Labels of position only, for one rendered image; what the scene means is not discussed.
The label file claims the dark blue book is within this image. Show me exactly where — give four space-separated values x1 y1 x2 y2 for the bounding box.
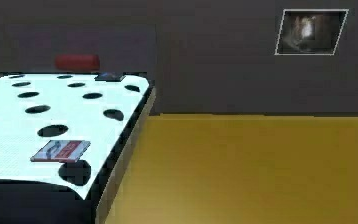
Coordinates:
94 72 127 83

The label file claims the bed with white dotted cover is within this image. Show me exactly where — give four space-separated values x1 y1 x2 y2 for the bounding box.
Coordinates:
0 71 157 224

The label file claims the red pillow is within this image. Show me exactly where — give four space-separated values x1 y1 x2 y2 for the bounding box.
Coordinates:
54 54 101 72

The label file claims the red and grey book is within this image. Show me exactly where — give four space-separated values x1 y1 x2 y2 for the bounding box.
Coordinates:
30 139 92 164

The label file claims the dark framed wall picture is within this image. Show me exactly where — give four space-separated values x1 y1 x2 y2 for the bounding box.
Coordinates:
274 8 350 57

